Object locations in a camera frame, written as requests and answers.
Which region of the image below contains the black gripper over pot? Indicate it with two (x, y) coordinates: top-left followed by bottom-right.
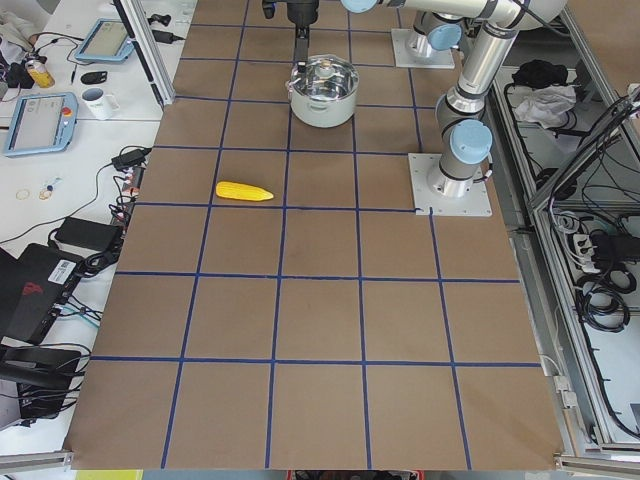
(261, 0), (319, 64)

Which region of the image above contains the glass pot lid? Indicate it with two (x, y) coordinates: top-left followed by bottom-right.
(288, 54), (359, 101)

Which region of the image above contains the pale green electric pot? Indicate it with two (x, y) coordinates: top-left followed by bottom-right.
(287, 54), (359, 128)

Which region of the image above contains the yellow corn cob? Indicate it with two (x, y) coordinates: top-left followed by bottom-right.
(215, 181), (274, 202)

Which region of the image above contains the small blue teach pendant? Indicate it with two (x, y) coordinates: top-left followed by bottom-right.
(74, 18), (134, 63)

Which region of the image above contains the white mug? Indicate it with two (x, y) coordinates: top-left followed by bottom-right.
(81, 87), (120, 120)

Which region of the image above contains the black white cloth pile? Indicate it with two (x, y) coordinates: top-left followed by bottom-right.
(512, 59), (577, 129)

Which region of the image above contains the yellow drink can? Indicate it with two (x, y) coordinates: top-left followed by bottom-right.
(25, 59), (55, 88)

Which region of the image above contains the large blue teach pendant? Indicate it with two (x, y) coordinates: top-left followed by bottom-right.
(3, 92), (78, 157)

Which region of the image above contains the black power adapter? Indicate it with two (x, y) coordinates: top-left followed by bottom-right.
(54, 217), (123, 252)

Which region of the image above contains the white power strip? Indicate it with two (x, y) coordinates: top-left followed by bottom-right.
(572, 233), (600, 274)

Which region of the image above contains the black laptop with red logo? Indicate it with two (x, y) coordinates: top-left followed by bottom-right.
(1, 243), (83, 345)

